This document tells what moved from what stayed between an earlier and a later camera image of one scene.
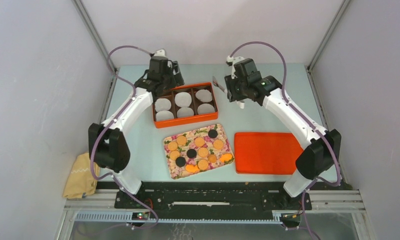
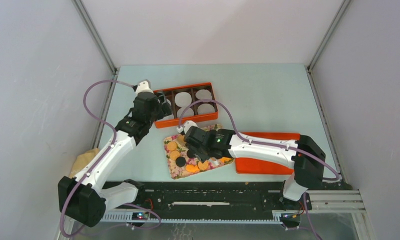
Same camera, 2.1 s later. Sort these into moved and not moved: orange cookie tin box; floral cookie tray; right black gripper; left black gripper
Moved: right black gripper; left black gripper
Not moved: floral cookie tray; orange cookie tin box
